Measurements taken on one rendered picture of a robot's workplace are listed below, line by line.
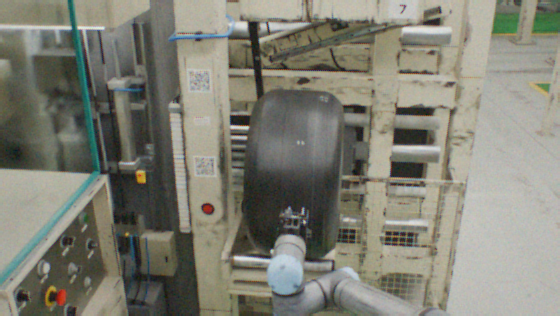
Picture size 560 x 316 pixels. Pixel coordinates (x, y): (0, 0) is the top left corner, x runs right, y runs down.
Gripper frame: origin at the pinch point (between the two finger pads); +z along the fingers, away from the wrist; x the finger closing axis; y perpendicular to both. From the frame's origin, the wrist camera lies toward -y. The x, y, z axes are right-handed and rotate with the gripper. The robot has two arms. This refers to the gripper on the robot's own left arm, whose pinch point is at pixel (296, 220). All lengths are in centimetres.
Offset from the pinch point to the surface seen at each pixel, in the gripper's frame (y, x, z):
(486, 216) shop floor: -92, -118, 226
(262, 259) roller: -26.6, 12.3, 24.2
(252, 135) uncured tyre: 18.2, 15.4, 18.1
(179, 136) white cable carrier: 14, 41, 28
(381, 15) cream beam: 53, -22, 48
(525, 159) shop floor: -79, -172, 323
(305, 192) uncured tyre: 4.9, -1.7, 8.8
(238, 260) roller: -27.5, 20.3, 23.8
